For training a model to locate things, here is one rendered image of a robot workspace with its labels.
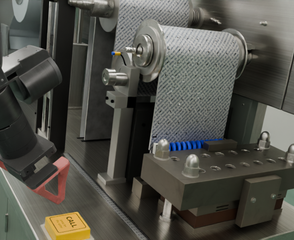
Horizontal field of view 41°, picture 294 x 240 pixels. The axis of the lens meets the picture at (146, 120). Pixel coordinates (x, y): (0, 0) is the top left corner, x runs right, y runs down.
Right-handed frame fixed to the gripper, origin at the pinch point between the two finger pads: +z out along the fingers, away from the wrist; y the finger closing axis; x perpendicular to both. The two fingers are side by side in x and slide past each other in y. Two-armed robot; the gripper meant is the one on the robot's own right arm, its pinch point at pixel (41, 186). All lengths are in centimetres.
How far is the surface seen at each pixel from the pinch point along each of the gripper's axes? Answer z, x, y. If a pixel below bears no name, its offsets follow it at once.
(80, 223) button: 16.2, -3.7, 2.4
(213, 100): 17, -50, 2
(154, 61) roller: 0.6, -39.0, 8.7
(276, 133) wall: 231, -257, 96
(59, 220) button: 14.8, -1.3, 5.6
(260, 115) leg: 43, -77, 5
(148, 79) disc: 5.4, -37.6, 10.7
